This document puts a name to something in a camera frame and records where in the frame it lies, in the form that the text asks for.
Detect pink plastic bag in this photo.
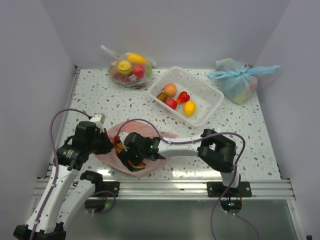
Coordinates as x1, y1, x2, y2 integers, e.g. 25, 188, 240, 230
93, 121, 171, 177

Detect watermelon slice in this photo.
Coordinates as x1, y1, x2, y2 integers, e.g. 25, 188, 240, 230
128, 160, 146, 172

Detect yellow mango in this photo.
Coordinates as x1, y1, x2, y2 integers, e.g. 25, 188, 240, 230
183, 100, 197, 117

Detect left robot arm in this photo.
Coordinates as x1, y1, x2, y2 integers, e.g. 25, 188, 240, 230
13, 114, 113, 240

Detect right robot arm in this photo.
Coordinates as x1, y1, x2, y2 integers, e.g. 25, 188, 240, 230
114, 129, 241, 197

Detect clear plastic bag of fruit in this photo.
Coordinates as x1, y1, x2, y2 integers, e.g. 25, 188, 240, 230
100, 45, 157, 89

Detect blue plastic bag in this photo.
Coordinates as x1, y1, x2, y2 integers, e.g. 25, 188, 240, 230
207, 58, 280, 104

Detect red apple in basket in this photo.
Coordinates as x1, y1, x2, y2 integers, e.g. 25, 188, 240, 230
165, 98, 178, 110

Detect brown kiwi in basket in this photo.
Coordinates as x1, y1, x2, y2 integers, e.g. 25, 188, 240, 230
156, 92, 168, 103

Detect red wax apple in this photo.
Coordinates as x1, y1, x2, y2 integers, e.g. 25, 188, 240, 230
176, 91, 190, 105

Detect peach in basket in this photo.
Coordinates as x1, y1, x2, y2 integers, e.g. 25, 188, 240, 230
163, 83, 177, 98

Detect white plastic basket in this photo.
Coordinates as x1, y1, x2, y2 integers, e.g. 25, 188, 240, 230
148, 66, 224, 127

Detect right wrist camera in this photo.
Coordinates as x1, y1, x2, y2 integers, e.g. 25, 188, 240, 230
113, 132, 129, 144

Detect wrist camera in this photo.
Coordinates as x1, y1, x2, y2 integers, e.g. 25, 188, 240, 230
89, 113, 106, 133
113, 132, 129, 144

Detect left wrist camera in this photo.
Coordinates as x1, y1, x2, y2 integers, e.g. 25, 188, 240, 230
89, 113, 106, 133

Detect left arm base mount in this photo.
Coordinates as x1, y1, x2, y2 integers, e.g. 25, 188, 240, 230
78, 181, 120, 215

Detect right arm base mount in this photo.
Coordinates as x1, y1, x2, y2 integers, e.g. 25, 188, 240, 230
206, 181, 251, 213

